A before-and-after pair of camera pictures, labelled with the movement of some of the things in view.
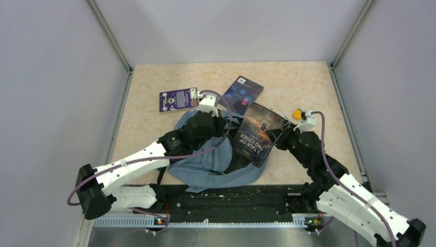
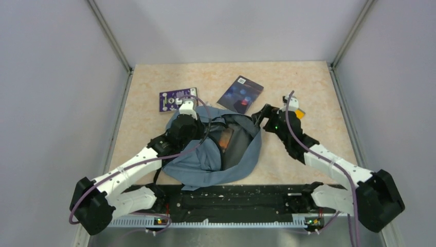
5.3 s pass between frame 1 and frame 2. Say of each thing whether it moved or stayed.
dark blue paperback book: stayed
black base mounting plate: stayed
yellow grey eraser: stayed
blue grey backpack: moved
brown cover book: moved
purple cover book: stayed
